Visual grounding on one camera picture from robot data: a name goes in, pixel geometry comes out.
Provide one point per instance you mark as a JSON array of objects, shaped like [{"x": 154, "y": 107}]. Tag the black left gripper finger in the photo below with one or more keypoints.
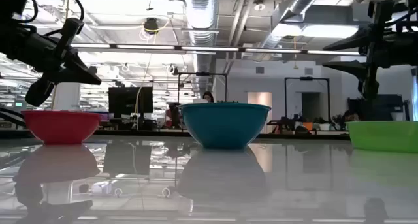
[
  {"x": 76, "y": 73},
  {"x": 38, "y": 92}
]

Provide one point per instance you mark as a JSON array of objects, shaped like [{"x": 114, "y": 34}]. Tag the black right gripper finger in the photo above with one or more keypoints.
[
  {"x": 354, "y": 41},
  {"x": 351, "y": 68}
]

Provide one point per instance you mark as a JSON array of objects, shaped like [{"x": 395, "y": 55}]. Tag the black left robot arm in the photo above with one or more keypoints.
[{"x": 14, "y": 3}]

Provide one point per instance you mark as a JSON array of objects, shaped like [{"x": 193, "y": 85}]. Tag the white column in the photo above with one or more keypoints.
[{"x": 66, "y": 96}]

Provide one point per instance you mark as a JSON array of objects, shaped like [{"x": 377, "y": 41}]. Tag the red plastic bowl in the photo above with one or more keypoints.
[{"x": 61, "y": 126}]

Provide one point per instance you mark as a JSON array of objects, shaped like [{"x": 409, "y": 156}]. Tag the dark equipment station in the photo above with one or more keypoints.
[{"x": 388, "y": 108}]

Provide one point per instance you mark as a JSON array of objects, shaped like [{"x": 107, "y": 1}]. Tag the black computer monitor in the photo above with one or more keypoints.
[{"x": 130, "y": 101}]

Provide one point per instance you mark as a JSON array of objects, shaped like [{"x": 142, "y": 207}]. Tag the orange container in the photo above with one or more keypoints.
[{"x": 308, "y": 125}]

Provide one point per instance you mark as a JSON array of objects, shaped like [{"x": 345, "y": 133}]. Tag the green plastic bowl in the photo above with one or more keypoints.
[{"x": 385, "y": 136}]

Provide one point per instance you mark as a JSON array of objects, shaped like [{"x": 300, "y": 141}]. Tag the person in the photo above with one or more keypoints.
[{"x": 208, "y": 97}]

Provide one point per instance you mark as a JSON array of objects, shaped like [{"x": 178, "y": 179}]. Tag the long ceiling light bar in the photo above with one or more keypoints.
[{"x": 215, "y": 49}]

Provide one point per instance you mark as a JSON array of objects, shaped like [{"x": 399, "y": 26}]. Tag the teal plastic bowl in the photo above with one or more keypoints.
[{"x": 224, "y": 124}]

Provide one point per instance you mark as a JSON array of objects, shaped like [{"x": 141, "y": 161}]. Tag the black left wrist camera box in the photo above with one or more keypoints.
[{"x": 69, "y": 29}]

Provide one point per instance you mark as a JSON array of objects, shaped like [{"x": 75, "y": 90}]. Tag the black metal frame stand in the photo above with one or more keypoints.
[{"x": 307, "y": 78}]

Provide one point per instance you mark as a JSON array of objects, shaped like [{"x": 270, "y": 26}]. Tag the silver ventilation duct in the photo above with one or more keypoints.
[
  {"x": 200, "y": 25},
  {"x": 294, "y": 11}
]

